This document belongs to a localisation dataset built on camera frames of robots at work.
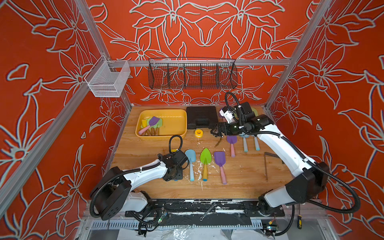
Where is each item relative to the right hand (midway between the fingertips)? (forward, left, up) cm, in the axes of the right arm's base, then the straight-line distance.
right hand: (217, 128), depth 76 cm
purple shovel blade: (+22, +42, -21) cm, 52 cm away
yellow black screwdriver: (-37, -39, -24) cm, 59 cm away
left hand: (-16, +21, -24) cm, 36 cm away
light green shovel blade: (+19, +38, -22) cm, 48 cm away
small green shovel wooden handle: (-5, +5, -24) cm, 25 cm away
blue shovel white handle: (-4, +14, -22) cm, 26 cm away
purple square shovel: (-5, -4, -24) cm, 25 cm away
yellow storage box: (+22, +27, -22) cm, 41 cm away
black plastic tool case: (+22, +8, -17) cm, 29 cm away
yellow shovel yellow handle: (+20, +49, -21) cm, 56 cm away
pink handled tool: (+9, -14, -24) cm, 29 cm away
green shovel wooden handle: (+36, -36, -24) cm, 56 cm away
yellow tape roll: (+12, +9, -21) cm, 26 cm away
